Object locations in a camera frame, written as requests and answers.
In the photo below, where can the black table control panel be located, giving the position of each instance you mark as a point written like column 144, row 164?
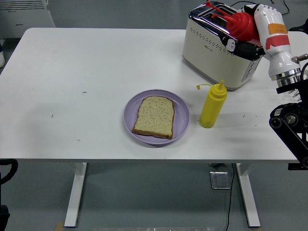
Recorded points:
column 293, row 166

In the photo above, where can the person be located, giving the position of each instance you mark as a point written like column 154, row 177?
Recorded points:
column 299, row 26

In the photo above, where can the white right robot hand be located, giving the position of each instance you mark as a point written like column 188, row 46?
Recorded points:
column 274, row 43

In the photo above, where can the white shoe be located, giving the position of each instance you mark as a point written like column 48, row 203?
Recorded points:
column 1, row 59

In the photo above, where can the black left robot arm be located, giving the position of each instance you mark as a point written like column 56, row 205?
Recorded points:
column 2, row 216

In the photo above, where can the red squeeze bottle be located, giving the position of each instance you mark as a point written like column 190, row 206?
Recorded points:
column 243, row 26

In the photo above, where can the white ribbed appliance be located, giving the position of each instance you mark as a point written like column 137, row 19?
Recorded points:
column 24, row 19

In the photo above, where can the slice of bread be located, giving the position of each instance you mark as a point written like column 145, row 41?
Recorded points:
column 154, row 118

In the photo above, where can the purple round plate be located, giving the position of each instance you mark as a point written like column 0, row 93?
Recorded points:
column 181, row 120

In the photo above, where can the metal floor outlet box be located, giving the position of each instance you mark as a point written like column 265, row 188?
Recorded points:
column 219, row 180

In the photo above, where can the yellow squeeze bottle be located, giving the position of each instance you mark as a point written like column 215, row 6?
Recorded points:
column 211, row 108

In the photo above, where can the cream and chrome toaster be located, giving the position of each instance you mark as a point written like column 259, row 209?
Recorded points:
column 207, row 60

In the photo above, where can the white table leg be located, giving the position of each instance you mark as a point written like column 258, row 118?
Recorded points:
column 75, row 192
column 249, row 197

